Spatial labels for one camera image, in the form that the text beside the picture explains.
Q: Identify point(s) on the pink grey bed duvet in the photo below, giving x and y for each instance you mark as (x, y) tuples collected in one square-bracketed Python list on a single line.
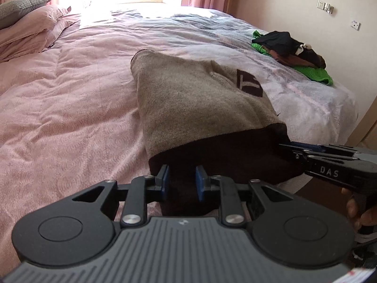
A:
[(69, 115)]

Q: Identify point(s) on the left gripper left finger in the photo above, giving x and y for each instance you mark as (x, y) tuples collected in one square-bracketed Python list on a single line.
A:
[(138, 194)]

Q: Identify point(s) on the green knitted garment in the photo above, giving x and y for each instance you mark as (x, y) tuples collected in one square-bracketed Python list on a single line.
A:
[(318, 75)]

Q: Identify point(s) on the grey maroon TJC sweater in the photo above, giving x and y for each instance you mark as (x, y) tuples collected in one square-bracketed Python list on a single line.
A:
[(201, 113)]

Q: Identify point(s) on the beige wooden door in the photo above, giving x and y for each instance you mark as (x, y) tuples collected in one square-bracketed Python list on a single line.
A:
[(365, 134)]

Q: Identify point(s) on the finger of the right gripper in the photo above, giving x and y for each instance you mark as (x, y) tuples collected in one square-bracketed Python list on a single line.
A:
[(305, 146)]

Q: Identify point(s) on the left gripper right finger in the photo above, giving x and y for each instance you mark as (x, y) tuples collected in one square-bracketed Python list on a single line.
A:
[(223, 193)]

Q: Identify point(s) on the black garment with tag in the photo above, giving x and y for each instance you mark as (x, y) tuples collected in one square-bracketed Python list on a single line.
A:
[(281, 42)]

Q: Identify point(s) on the grey checked pillow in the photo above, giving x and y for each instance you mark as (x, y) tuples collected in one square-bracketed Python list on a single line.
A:
[(12, 11)]

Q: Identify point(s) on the brown garment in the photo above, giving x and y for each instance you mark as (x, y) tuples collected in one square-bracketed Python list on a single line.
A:
[(296, 61)]

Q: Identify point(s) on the pink pillow stack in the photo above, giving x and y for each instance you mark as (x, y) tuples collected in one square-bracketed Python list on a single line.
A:
[(35, 32)]

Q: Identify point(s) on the white wall socket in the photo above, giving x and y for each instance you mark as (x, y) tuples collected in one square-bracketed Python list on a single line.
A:
[(356, 25)]

